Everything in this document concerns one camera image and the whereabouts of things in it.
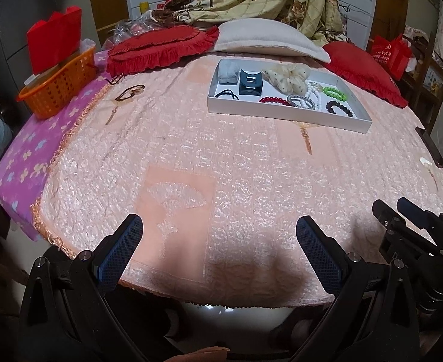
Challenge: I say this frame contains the green bead bracelet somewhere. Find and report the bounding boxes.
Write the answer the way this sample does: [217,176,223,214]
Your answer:
[321,87,348,102]

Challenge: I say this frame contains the red frilled pillow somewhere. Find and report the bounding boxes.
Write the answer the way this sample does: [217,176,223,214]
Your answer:
[106,26,220,78]

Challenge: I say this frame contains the white bead bracelet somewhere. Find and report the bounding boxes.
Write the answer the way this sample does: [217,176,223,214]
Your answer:
[306,82,326,113]

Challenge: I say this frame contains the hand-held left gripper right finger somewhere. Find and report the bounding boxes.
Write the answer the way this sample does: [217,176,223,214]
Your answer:
[282,216,422,362]

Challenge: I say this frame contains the beige pillow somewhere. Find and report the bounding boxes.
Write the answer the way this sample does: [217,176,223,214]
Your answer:
[213,18,331,63]

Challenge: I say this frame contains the silver crystal bracelet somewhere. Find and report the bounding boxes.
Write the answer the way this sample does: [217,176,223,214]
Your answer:
[286,94,318,111]

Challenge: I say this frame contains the white cardboard tray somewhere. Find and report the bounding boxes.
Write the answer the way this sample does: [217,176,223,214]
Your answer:
[207,58,374,134]

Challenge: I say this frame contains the dark blue hair claw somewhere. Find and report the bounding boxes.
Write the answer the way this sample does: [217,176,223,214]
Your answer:
[238,70,263,97]

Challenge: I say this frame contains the black hair ties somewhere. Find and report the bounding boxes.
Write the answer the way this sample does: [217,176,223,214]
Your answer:
[214,88,241,102]

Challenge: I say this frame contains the purple flowered sheet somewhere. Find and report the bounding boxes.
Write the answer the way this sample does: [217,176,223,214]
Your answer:
[0,51,111,242]

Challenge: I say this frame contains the white shell earring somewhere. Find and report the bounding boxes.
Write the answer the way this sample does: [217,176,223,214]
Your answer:
[421,157,439,191]

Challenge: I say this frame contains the dark brown bead bracelet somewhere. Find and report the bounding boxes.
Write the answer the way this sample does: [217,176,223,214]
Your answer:
[325,99,354,117]

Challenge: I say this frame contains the pink textured blanket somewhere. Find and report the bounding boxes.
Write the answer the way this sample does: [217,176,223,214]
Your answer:
[30,51,443,308]

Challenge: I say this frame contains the grey scrunchie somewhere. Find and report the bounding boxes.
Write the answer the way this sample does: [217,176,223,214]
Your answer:
[217,61,241,84]

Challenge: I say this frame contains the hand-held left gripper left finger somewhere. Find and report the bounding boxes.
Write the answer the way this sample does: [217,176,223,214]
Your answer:
[19,213,180,362]

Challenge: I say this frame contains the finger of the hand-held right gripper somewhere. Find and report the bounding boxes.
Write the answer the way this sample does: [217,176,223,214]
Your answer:
[396,197,439,227]
[372,198,409,234]

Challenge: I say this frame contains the orange plastic basket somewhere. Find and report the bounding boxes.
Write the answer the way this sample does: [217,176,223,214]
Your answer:
[16,43,98,119]

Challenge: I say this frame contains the dark wooden chair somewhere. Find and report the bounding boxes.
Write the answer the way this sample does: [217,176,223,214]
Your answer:
[415,127,443,170]

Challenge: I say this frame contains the cream dotted scrunchie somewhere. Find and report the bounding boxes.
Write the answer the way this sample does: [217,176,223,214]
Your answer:
[262,63,313,94]

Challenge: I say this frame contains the red shopping bag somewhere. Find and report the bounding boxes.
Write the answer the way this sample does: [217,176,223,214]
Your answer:
[368,34,413,81]

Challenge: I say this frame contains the clear plastic bag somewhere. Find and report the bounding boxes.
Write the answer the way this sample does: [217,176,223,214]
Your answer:
[108,18,158,44]

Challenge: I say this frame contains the wooden rack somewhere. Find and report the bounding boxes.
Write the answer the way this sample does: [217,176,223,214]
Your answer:
[403,26,443,129]

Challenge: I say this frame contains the red paper bag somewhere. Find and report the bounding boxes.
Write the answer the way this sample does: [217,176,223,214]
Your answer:
[26,5,82,75]

